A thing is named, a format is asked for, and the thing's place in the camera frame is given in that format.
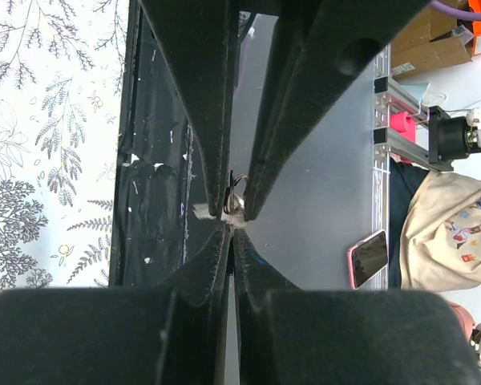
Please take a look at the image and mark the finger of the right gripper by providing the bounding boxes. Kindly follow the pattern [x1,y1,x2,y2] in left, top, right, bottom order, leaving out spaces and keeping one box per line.
[245,1,428,221]
[140,0,239,217]

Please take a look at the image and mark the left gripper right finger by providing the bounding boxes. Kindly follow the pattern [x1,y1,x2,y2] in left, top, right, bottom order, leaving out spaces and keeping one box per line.
[232,229,481,384]

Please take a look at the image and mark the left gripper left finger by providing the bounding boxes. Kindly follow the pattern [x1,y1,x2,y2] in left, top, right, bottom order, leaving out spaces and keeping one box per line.
[0,225,231,384]

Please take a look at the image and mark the silver keys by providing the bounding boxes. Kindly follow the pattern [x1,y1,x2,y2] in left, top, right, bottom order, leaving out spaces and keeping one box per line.
[192,170,249,225]

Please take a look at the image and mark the cardboard box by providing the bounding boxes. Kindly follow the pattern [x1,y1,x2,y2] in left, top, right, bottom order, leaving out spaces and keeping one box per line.
[390,7,473,79]

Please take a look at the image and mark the pink smartphone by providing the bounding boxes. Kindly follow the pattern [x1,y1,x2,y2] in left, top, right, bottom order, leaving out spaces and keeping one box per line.
[346,229,388,290]

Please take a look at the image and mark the floral table mat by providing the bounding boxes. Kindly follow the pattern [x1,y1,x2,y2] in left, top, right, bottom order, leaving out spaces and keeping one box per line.
[0,0,129,291]

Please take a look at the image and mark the person in beige sweatshirt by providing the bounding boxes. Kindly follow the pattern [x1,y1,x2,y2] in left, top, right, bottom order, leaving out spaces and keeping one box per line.
[388,160,481,293]

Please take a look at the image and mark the aluminium frame with motor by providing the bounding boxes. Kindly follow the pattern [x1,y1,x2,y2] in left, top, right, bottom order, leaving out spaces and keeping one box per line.
[372,43,481,290]

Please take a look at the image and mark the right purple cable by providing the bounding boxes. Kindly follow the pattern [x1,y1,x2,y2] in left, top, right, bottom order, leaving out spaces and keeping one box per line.
[430,0,481,23]

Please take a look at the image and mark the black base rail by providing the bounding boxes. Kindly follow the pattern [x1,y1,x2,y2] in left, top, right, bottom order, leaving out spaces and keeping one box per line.
[109,1,208,286]

